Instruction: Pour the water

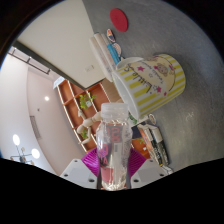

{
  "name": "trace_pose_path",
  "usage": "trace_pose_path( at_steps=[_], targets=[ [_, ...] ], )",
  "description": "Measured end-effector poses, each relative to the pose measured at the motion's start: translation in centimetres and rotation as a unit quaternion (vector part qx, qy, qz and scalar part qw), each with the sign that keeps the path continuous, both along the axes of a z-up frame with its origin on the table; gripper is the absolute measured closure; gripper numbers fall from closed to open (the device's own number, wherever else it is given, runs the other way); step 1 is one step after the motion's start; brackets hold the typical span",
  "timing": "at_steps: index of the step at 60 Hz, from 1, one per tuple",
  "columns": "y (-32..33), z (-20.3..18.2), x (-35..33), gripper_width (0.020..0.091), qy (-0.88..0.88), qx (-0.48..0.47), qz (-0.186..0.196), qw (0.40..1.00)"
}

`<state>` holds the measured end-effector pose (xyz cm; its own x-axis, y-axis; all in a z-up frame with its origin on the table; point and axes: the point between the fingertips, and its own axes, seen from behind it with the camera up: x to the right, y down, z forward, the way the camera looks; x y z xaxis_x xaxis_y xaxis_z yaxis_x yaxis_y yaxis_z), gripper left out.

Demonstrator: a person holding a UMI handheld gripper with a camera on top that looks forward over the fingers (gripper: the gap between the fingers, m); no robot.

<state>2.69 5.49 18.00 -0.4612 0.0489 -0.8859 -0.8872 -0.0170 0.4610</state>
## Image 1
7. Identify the white wall switch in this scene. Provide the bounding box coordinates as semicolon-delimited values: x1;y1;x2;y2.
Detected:
84;64;96;73

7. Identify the orange wooden shelf unit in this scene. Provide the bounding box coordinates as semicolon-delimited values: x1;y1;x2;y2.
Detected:
54;79;116;154

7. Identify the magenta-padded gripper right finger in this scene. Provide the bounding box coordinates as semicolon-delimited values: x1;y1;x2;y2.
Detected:
128;148;168;190

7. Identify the black ceiling track rail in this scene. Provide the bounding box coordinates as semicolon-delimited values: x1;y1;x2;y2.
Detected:
8;46;51;75

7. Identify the branched ceiling lamp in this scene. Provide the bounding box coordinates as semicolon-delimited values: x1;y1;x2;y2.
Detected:
11;133;41;164

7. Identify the clear plastic bottle red label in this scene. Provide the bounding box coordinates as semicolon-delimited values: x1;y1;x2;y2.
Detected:
95;102;133;191

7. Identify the yellow striped cartoon mug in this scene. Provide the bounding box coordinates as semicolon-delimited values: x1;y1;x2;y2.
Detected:
111;53;187;120

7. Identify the small round printed badge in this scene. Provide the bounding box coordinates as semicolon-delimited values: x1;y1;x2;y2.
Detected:
148;113;158;126
112;42;123;56
106;28;117;43

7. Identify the ceiling air vent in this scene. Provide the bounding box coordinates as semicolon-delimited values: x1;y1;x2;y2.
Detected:
29;114;43;141

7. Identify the flat round red coaster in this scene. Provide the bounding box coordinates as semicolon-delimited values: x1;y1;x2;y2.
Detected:
109;8;129;33

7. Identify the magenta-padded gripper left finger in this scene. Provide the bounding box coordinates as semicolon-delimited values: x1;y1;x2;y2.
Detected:
59;148;100;190

